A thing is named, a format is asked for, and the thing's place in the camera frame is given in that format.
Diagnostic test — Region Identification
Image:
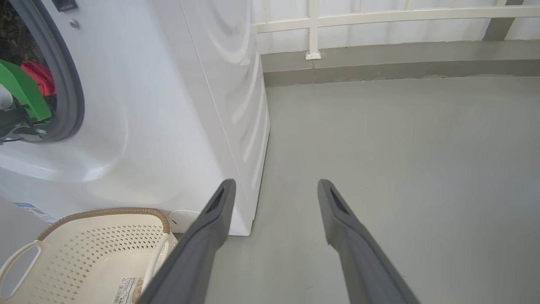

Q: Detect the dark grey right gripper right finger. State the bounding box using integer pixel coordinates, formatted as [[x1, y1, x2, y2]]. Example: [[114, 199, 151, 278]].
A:
[[317, 179, 420, 304]]

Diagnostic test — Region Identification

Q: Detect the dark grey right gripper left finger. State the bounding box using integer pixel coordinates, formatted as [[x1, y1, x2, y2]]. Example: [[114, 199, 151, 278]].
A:
[[137, 179, 237, 304]]

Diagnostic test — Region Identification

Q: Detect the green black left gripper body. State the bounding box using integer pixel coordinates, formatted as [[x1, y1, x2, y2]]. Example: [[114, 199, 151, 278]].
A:
[[0, 59, 53, 142]]

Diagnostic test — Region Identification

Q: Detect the red and white garment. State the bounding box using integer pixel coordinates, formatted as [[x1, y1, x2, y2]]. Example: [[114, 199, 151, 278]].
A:
[[20, 60, 57, 97]]

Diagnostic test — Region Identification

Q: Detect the grey rubber door gasket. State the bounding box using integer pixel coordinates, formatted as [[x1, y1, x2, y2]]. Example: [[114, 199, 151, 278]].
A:
[[8, 0, 85, 143]]

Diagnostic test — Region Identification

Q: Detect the barcode sticker on basket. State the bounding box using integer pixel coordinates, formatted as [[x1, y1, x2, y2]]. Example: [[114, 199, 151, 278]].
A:
[[112, 277, 146, 304]]

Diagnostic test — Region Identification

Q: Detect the cream perforated laundry basket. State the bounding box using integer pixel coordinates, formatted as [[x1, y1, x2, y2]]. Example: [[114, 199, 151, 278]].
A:
[[0, 207, 178, 304]]

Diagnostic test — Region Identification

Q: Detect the white front-load washing machine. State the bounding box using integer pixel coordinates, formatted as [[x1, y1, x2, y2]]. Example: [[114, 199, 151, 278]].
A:
[[0, 0, 271, 237]]

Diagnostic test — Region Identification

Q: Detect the round white filter cover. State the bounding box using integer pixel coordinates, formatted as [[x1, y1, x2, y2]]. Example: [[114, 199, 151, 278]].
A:
[[167, 210, 201, 234]]

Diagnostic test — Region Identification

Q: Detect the perforated steel washer drum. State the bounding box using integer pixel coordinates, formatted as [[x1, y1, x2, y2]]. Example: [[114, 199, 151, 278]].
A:
[[0, 0, 48, 70]]

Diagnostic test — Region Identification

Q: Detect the blue energy label sticker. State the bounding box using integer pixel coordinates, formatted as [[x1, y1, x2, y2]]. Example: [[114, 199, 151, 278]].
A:
[[14, 202, 58, 225]]

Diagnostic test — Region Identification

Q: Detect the white metal railing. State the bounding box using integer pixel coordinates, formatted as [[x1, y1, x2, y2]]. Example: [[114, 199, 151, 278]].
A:
[[251, 0, 540, 60]]

